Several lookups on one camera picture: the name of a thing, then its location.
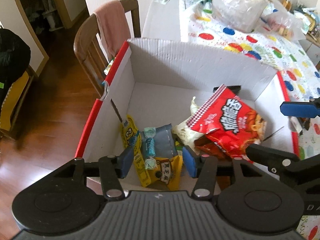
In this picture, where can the pink towel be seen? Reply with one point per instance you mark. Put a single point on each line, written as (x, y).
(113, 27)

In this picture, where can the black bag on chair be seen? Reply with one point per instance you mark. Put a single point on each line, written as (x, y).
(15, 57)

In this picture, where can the yellow minion snack packet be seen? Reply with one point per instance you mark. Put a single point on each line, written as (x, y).
(131, 136)

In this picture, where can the white wooden sideboard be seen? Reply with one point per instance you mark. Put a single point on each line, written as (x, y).
(312, 49)

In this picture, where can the large clear plastic bag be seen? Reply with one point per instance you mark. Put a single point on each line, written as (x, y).
(241, 15)

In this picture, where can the brown chocolate candy bag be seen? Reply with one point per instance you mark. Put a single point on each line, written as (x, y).
(164, 142)

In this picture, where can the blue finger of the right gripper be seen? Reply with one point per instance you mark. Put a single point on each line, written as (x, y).
(309, 109)

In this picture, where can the red brown snack bag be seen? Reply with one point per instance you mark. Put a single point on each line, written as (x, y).
(208, 147)

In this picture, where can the green white round snack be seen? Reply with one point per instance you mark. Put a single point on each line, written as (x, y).
(179, 147)

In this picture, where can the red chip bag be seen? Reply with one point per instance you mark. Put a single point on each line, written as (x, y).
(229, 122)

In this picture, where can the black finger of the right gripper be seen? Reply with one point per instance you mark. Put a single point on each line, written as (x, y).
(274, 160)

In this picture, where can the white cream snack bag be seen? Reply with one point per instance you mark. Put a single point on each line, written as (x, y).
(186, 135)

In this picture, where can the wooden chair left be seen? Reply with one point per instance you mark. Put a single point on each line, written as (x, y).
(89, 50)

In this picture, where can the plastic bag with cookies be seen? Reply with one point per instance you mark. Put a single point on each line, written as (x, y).
(283, 22)

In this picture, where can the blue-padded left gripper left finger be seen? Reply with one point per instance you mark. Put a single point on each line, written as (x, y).
(111, 170)

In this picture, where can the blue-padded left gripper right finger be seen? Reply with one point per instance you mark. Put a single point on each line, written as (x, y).
(204, 169)

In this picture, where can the red and white cardboard box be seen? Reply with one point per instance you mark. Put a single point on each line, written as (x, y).
(154, 81)

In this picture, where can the dark wooden bookshelf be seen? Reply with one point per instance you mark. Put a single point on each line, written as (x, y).
(42, 18)

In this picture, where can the amber bottle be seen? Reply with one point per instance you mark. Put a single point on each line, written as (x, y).
(287, 4)

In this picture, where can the teal candy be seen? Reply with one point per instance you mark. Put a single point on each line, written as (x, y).
(150, 152)

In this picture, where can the yellow black box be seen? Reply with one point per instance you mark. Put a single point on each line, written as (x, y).
(312, 21)

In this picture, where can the yellow sesame snack packet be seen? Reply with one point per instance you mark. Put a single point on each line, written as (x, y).
(167, 172)

